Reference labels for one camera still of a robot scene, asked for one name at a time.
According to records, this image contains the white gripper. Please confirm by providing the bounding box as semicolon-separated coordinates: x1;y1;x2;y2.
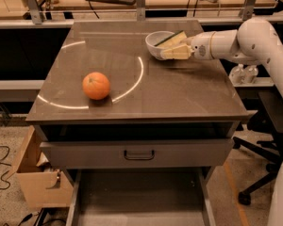
160;32;214;60

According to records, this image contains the white ceramic bowl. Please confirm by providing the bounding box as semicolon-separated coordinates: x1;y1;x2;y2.
145;31;174;60

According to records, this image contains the yellow green sponge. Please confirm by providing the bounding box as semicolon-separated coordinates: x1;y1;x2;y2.
156;31;187;48

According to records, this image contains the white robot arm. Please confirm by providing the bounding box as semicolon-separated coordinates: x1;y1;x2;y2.
158;18;283;226

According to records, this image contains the grey counter cabinet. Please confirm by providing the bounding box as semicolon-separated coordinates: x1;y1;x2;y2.
26;21;247;226

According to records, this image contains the clear plastic bottle left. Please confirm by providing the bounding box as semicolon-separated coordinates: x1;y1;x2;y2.
229;64;244;85

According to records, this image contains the clear plastic bottle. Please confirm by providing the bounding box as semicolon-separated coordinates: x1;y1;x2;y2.
229;64;244;85
243;65;258;84

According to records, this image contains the clear plastic bottle right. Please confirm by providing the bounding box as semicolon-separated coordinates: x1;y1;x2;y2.
243;65;258;84

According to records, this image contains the orange fruit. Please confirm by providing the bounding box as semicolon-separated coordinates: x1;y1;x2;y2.
82;73;110;100

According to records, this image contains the black office chair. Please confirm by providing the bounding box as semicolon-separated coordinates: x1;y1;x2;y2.
233;90;283;205

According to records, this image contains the cardboard box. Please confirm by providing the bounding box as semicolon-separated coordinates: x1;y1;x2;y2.
8;126;74;209

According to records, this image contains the grey drawer with handle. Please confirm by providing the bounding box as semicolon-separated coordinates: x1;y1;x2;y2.
41;138;233;170

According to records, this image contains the black floor cable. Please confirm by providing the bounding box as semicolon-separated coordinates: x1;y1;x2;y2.
0;141;13;205

